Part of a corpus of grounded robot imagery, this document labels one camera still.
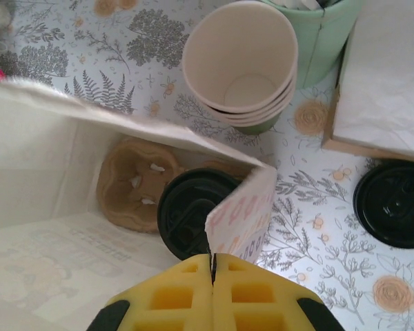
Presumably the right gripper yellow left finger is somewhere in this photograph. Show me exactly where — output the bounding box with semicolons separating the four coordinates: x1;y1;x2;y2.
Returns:
92;253;215;331

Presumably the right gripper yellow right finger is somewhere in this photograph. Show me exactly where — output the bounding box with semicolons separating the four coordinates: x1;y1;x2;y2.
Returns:
212;253;346;331

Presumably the black plastic cup lid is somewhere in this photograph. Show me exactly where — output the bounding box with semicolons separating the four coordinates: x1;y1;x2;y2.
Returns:
157;168;242;261
353;159;414;249

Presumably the brown cardboard cup carrier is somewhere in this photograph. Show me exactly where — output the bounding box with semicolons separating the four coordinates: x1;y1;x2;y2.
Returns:
95;137;256;235

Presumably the white printed paper bag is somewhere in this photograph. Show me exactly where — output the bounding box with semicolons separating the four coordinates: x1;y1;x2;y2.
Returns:
0;77;279;331

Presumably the floral printed table cloth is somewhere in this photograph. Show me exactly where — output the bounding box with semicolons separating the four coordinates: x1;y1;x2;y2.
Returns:
0;0;414;331

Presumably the white paper napkin stack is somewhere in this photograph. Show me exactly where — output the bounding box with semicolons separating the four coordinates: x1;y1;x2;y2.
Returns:
333;8;414;156

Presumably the mint green holder cup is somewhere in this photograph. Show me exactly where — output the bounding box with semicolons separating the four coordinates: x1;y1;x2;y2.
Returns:
262;0;366;89

